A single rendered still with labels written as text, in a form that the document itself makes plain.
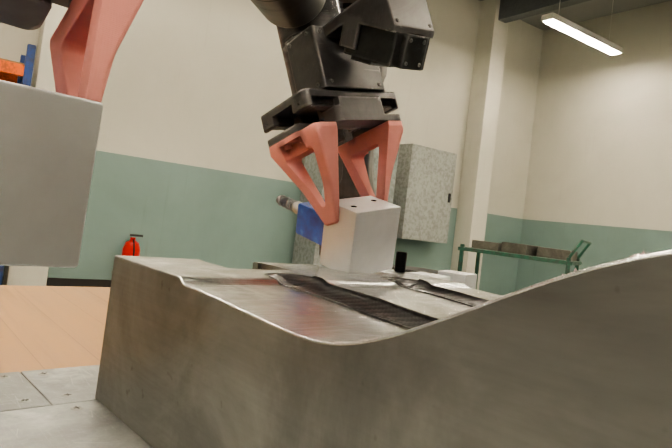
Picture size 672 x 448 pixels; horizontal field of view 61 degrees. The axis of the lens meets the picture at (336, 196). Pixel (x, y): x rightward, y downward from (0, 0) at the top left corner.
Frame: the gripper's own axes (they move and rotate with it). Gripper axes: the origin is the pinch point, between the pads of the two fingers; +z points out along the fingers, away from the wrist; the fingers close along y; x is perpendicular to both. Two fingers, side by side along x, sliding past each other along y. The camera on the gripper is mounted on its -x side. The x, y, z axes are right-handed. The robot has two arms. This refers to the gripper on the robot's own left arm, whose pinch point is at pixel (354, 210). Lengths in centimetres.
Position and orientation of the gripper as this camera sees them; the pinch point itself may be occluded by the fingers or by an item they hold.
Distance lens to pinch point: 46.4
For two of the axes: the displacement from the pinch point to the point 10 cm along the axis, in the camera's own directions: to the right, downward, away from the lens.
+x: -6.2, 2.5, 7.4
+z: 2.3, 9.7, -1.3
